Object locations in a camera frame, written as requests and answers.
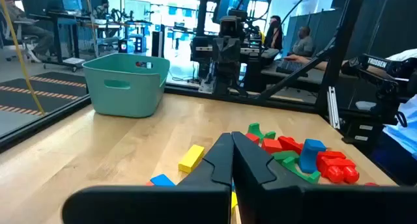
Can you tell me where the person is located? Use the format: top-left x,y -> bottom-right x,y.
94,0 -> 111,20
264,15 -> 283,51
0,0 -> 55,64
291,25 -> 314,57

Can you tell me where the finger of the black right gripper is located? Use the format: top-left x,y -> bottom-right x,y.
227,38 -> 242,67
215,38 -> 229,67

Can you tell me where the blue wooden arch block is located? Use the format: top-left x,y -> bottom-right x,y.
298,139 -> 327,174

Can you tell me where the black mat with orange stripes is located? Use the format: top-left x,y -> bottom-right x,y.
0,70 -> 89,137

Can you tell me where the red wooden block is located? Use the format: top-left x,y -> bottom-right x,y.
245,132 -> 261,145
261,138 -> 283,154

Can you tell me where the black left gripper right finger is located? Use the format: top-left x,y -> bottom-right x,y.
231,131 -> 417,224

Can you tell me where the light blue plastic sheet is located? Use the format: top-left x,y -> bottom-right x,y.
382,93 -> 417,160

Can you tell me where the silver metal bracket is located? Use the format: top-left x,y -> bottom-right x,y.
327,86 -> 341,130

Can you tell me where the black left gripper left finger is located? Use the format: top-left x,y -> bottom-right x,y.
61,132 -> 234,224

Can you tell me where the teal plastic bin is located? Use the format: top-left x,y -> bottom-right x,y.
82,53 -> 171,119

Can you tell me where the person's forearm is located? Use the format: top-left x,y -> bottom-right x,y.
285,53 -> 351,72

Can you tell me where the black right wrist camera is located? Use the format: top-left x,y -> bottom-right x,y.
219,15 -> 239,38

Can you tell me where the black keyboard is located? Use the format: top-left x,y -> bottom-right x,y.
276,59 -> 309,77

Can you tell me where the yellow cable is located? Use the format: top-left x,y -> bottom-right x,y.
0,0 -> 46,117

